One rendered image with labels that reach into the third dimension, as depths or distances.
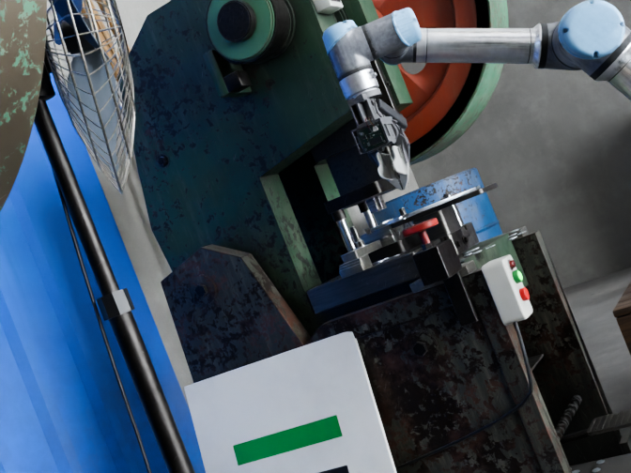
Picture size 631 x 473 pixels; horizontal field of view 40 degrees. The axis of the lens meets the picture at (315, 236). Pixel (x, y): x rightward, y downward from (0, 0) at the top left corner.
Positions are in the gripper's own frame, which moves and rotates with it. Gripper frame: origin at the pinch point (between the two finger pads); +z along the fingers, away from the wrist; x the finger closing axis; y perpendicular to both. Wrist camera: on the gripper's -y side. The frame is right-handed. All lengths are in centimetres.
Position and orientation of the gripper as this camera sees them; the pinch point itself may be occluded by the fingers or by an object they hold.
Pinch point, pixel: (402, 183)
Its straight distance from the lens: 182.1
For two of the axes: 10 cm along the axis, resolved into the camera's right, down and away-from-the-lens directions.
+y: -4.5, 1.6, -8.8
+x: 8.1, -3.3, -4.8
